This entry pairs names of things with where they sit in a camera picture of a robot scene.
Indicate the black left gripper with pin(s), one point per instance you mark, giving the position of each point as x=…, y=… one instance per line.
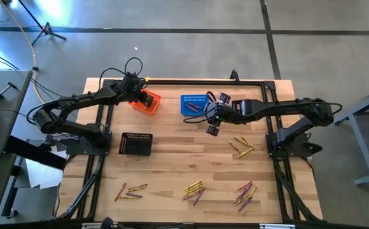
x=141, y=91

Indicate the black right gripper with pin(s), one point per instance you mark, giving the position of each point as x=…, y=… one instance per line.
x=222, y=113

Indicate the yellow crayons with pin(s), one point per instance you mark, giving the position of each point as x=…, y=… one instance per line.
x=234, y=146

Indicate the crayon pile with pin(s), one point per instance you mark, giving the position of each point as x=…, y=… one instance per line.
x=245, y=153

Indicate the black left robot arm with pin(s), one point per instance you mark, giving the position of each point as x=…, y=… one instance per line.
x=76, y=101

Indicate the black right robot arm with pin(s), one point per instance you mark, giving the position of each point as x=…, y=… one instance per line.
x=276, y=108

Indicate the orange plastic basket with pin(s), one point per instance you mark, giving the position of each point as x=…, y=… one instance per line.
x=154, y=106

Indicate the blue plastic basket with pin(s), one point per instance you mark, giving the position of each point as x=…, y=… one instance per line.
x=187, y=99

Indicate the black plastic basket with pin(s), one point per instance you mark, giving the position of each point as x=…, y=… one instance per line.
x=135, y=144

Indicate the black tripod stand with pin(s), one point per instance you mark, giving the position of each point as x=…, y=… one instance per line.
x=46, y=30

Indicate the black desk support beam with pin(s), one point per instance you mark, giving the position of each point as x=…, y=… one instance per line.
x=35, y=154

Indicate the grey desk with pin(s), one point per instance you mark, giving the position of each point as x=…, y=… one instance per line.
x=6, y=111

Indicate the grey metal table legs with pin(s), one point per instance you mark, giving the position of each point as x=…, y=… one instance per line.
x=361, y=147

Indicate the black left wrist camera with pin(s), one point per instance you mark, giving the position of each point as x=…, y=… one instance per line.
x=130, y=82

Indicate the black metal table frame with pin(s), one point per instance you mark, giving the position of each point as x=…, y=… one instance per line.
x=171, y=82

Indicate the black frame hook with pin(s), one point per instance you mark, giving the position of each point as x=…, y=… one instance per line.
x=234, y=75

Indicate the silver metal bracket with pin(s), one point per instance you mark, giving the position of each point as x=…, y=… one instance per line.
x=276, y=226

